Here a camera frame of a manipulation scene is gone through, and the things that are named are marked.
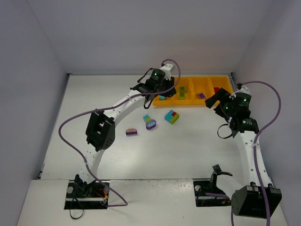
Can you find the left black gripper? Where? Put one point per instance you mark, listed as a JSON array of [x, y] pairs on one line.
[[168, 87]]

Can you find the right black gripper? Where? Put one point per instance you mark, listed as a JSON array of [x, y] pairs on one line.
[[217, 98]]

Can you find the green lego brick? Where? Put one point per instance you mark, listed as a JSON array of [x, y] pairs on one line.
[[183, 89], [181, 96]]

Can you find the multicolor lego block assembly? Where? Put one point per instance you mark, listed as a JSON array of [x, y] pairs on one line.
[[171, 117]]

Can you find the purple lego brick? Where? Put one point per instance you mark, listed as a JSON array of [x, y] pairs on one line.
[[201, 96]]

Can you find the cupcake purple lego piece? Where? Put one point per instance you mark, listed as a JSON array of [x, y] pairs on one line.
[[131, 132]]

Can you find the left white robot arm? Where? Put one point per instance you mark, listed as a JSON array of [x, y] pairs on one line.
[[100, 130]]

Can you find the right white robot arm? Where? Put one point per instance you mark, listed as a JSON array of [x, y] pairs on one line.
[[256, 197]]

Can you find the yellow divided container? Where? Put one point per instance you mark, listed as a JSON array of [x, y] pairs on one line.
[[195, 84]]

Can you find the teal green purple lego stack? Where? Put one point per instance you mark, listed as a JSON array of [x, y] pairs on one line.
[[149, 122]]

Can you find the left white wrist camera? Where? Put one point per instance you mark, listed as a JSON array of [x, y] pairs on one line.
[[167, 69]]

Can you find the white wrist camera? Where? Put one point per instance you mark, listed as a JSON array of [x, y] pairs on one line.
[[167, 69], [242, 89]]

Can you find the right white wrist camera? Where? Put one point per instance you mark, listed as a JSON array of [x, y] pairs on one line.
[[242, 89]]

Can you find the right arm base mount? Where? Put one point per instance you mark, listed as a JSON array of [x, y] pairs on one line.
[[206, 192]]

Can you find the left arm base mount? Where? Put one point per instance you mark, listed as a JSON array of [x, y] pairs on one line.
[[86, 197]]

